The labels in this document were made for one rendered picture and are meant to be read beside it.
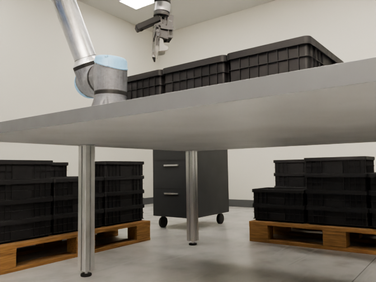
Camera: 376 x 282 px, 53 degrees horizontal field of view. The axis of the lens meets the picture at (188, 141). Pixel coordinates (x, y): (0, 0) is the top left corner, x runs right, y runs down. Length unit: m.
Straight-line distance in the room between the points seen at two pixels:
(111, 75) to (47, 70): 3.61
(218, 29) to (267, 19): 0.78
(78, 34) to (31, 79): 3.32
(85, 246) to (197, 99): 1.34
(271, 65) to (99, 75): 0.58
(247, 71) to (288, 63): 0.15
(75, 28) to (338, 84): 1.05
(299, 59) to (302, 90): 0.55
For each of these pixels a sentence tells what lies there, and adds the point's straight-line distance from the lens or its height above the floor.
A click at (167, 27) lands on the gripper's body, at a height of 1.14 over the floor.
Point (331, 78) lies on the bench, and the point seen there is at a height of 0.68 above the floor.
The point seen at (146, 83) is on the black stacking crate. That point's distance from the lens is 1.59.
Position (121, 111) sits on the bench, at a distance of 0.95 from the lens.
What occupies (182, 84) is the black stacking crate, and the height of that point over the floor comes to 0.85.
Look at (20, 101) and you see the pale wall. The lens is 4.66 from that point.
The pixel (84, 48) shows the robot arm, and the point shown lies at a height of 0.98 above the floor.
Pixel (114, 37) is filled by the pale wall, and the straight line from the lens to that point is 5.76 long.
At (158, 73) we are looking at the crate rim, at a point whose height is 0.92.
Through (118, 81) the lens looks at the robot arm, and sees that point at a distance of 1.33.
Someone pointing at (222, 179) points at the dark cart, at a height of 0.42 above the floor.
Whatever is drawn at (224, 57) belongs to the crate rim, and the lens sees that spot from 1.37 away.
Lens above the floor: 0.53
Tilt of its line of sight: 4 degrees up
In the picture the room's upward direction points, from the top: 1 degrees counter-clockwise
